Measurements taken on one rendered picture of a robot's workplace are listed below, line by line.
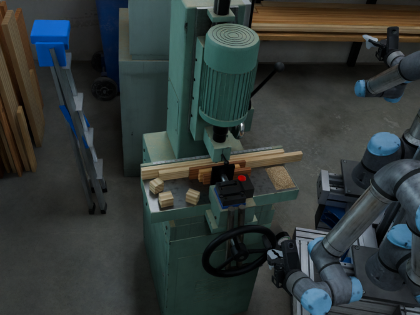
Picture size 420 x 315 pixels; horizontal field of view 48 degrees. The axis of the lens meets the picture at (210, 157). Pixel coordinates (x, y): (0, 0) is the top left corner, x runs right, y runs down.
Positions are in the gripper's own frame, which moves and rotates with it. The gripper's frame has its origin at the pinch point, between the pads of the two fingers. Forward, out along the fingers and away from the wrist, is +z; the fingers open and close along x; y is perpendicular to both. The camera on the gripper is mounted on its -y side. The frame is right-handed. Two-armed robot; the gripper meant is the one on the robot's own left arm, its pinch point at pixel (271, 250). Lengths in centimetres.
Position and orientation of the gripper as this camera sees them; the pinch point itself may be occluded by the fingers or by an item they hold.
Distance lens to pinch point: 169.8
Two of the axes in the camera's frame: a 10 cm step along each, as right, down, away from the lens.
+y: 0.1, 9.7, 2.2
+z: -2.8, -2.1, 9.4
